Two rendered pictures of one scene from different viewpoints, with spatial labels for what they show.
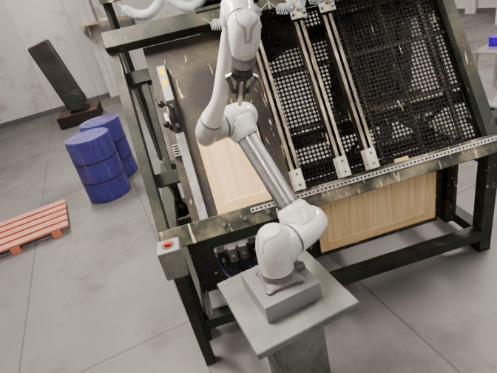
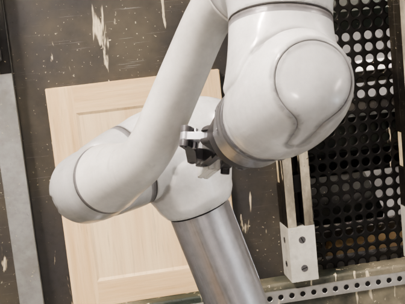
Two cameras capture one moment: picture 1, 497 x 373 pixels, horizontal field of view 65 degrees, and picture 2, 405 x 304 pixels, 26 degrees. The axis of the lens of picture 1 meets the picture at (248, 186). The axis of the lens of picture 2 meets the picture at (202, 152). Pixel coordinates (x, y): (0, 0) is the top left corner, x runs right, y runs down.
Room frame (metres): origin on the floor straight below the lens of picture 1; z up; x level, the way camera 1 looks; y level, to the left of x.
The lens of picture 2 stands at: (0.72, 0.03, 2.40)
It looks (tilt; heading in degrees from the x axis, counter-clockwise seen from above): 40 degrees down; 355
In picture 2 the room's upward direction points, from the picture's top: straight up
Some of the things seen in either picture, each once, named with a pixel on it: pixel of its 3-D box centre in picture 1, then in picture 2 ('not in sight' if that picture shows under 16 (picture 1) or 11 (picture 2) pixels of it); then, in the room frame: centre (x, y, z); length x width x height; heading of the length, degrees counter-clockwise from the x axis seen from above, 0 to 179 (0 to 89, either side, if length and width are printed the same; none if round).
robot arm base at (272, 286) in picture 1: (282, 271); not in sight; (1.39, -0.06, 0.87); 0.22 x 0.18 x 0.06; 103
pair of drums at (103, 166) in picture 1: (104, 155); not in sight; (4.91, 1.76, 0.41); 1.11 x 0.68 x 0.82; 13
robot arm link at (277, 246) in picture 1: (275, 247); not in sight; (1.39, -0.05, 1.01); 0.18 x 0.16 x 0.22; 124
